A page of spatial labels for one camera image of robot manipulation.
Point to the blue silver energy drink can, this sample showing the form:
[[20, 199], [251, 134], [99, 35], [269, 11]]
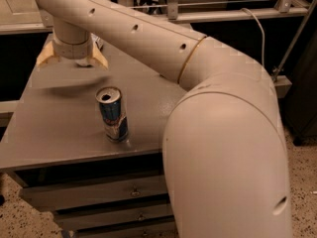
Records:
[[110, 102]]

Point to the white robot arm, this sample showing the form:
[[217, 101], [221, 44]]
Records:
[[224, 151]]

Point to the clear plastic water bottle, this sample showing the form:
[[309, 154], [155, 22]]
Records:
[[95, 57]]

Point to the bottom grey drawer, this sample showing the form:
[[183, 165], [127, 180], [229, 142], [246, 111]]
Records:
[[130, 230]]

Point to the top grey drawer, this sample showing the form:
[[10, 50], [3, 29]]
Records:
[[92, 191]]

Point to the grey drawer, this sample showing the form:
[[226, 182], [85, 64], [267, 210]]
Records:
[[130, 230], [92, 191], [77, 221]]

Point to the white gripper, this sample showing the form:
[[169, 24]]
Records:
[[72, 51]]

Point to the grey drawer cabinet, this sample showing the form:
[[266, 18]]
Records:
[[51, 141]]

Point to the middle grey drawer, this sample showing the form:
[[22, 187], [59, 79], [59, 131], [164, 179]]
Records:
[[77, 221]]

